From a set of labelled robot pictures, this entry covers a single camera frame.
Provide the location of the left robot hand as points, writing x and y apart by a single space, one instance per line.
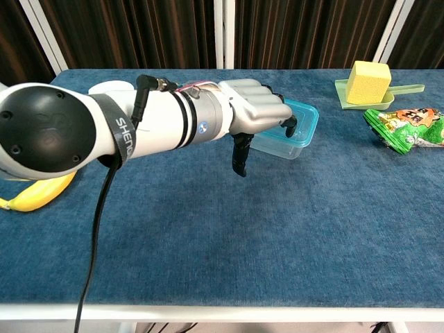
256 104

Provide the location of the blue plastic lid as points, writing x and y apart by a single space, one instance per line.
307 118

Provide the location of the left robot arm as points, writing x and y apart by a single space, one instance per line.
45 132

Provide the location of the clear plastic container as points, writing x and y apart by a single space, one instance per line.
277 147

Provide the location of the yellow sponge cube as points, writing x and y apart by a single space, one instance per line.
367 83

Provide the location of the blue table cloth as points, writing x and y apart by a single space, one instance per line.
260 225

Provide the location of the dark pleated curtain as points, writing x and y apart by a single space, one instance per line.
138 34

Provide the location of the white oval board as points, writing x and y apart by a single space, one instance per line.
111 85

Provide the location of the green orange snack bag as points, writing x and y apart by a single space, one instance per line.
406 130

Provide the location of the light green dustpan tray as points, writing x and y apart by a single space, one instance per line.
407 89

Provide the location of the yellow banana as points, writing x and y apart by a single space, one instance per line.
38 196

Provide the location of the white frame post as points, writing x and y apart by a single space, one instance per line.
224 34
388 34
45 38

